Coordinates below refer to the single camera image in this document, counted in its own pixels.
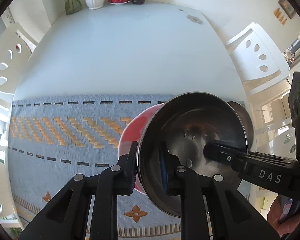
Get white chair right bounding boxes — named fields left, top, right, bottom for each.
left=225, top=22, right=289, bottom=95

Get white saucer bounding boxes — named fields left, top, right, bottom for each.
left=107, top=0, right=131, bottom=5

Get blue steel bowl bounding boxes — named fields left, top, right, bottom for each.
left=226, top=100, right=255, bottom=153

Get framed picture on wall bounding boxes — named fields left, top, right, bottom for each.
left=278, top=0, right=296, bottom=19

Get blue patterned table mat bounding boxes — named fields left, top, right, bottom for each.
left=7, top=94, right=252, bottom=238

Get person's right hand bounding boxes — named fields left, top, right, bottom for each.
left=267, top=195, right=300, bottom=238

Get pink steel bowl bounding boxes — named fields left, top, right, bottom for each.
left=118, top=93, right=253, bottom=217

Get white chair far left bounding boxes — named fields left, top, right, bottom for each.
left=0, top=22, right=38, bottom=94

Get white chair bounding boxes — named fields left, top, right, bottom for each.
left=0, top=22, right=38, bottom=94
left=225, top=22, right=289, bottom=95

